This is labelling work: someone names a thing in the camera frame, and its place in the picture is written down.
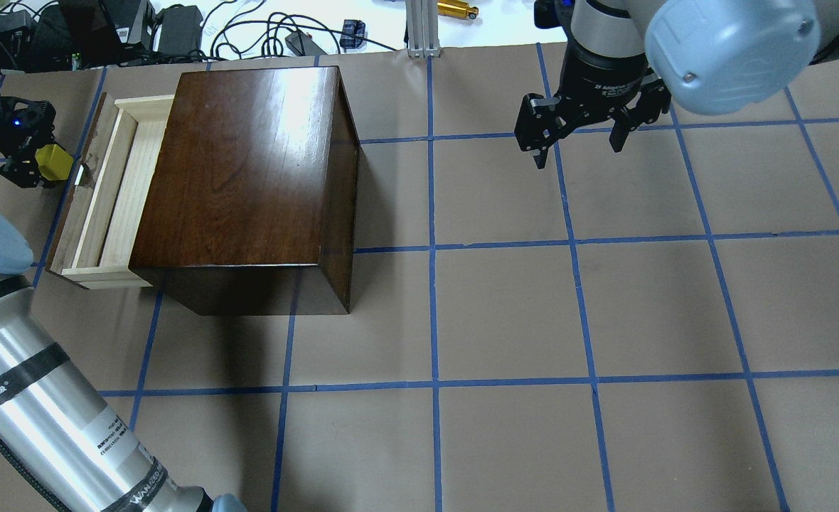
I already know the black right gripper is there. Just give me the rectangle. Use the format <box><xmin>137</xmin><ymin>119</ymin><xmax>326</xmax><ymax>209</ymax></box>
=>
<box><xmin>513</xmin><ymin>43</ymin><xmax>672</xmax><ymax>171</ymax></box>

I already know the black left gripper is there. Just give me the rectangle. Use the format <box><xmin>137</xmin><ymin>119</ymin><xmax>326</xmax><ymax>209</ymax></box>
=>
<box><xmin>0</xmin><ymin>125</ymin><xmax>58</xmax><ymax>188</ymax></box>

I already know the yellow cube block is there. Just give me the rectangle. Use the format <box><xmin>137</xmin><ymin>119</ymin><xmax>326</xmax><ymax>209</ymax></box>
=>
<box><xmin>35</xmin><ymin>143</ymin><xmax>74</xmax><ymax>182</ymax></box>

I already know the light wooden drawer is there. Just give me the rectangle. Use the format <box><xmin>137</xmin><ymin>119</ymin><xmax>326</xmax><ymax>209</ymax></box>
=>
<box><xmin>45</xmin><ymin>93</ymin><xmax>173</xmax><ymax>289</ymax></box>

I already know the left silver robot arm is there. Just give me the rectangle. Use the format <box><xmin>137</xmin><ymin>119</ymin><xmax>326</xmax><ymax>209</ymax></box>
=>
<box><xmin>0</xmin><ymin>214</ymin><xmax>245</xmax><ymax>511</ymax></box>

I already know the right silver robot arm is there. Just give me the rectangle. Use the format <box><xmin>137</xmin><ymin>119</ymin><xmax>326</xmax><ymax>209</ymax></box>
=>
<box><xmin>514</xmin><ymin>1</ymin><xmax>839</xmax><ymax>169</ymax></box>

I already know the gold cylindrical tool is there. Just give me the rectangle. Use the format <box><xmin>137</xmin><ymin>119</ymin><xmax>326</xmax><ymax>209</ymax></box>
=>
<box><xmin>437</xmin><ymin>0</ymin><xmax>479</xmax><ymax>20</ymax></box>

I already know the dark wooden cabinet box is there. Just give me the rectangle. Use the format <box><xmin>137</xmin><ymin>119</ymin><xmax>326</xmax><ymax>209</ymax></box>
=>
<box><xmin>128</xmin><ymin>67</ymin><xmax>361</xmax><ymax>316</ymax></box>

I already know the small blue black device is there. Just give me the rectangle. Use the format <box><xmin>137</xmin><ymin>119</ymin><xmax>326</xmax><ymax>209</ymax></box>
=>
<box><xmin>339</xmin><ymin>18</ymin><xmax>367</xmax><ymax>51</ymax></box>

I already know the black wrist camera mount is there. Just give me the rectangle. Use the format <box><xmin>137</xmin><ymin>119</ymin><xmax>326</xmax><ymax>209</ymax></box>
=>
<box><xmin>0</xmin><ymin>96</ymin><xmax>56</xmax><ymax>137</ymax></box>

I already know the aluminium frame post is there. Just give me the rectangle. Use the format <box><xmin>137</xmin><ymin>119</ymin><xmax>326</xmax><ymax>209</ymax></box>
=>
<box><xmin>405</xmin><ymin>0</ymin><xmax>441</xmax><ymax>58</ymax></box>

